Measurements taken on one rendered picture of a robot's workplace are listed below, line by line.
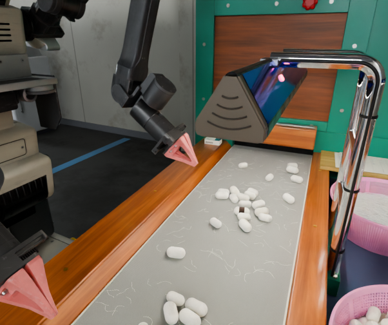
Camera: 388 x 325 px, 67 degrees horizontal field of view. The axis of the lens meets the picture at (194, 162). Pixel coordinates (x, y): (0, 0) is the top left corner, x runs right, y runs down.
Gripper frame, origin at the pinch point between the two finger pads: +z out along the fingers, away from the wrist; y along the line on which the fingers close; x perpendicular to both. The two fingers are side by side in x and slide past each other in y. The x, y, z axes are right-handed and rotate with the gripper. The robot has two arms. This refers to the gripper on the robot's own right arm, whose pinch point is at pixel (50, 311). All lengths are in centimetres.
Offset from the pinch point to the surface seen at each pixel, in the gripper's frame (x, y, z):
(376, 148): -31, 89, 37
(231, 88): -34.3, 11.5, -4.0
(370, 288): -23.6, 26.0, 33.4
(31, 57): 182, 245, -223
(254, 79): -35.4, 16.6, -3.2
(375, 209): -25, 59, 39
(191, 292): -3.2, 16.4, 14.6
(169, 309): -4.0, 10.2, 12.4
